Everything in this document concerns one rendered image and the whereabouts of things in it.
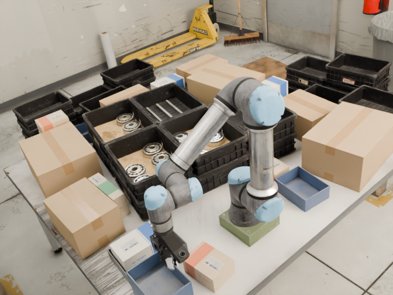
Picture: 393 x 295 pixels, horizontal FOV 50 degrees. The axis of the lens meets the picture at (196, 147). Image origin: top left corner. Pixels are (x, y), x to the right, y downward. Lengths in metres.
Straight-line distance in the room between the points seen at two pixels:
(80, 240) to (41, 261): 1.21
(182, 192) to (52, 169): 0.92
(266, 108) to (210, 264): 0.64
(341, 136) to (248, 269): 0.77
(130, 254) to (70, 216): 0.33
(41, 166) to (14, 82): 3.03
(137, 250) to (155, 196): 0.43
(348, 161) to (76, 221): 1.20
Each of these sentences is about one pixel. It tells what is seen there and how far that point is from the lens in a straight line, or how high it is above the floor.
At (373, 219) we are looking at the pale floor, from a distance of 2.95.
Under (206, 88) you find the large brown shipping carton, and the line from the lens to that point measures 2.60.
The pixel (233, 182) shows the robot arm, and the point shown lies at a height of 0.98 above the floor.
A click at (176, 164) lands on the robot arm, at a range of 1.46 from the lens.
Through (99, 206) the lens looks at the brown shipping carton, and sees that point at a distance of 1.87.
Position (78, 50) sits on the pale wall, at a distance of 5.32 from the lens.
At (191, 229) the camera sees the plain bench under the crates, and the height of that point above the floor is 0.70.
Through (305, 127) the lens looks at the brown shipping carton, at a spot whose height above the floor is 0.81.
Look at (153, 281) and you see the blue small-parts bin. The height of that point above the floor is 0.77.
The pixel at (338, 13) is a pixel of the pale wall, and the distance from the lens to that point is 4.88.
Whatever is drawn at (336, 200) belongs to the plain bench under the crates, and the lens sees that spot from 1.99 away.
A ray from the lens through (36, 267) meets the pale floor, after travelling 3.00.
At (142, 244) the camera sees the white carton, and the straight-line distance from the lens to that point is 1.73.
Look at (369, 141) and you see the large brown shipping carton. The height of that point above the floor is 0.90.
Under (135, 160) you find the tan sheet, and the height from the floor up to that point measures 0.83.
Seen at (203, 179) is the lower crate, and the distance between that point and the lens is 1.96.
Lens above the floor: 2.02
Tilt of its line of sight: 34 degrees down
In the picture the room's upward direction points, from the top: 9 degrees counter-clockwise
